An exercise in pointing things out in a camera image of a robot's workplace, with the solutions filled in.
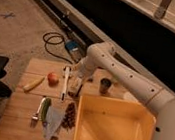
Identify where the bunch of dark grapes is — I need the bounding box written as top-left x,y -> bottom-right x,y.
61,102 -> 76,128

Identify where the yellow banana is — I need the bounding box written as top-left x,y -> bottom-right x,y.
23,77 -> 44,92

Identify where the black cable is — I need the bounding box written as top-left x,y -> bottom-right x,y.
38,29 -> 80,65

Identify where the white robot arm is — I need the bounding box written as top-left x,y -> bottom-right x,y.
69,42 -> 175,140

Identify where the dark metal cup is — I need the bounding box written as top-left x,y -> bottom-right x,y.
99,78 -> 112,94

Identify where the wooden board eraser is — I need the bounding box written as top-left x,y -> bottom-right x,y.
68,78 -> 83,97

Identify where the red apple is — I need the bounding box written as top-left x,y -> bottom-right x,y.
47,72 -> 59,86

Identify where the green cucumber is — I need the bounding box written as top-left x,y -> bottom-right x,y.
41,98 -> 52,126

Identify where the blue power box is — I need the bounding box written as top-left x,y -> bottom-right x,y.
61,38 -> 90,66

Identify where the grey blue cloth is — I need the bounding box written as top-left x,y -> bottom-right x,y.
44,107 -> 64,140

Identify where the yellow plastic bin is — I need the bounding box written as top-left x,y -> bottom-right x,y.
74,95 -> 156,140

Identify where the silver peeler tool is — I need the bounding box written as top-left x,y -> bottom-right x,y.
32,96 -> 46,121

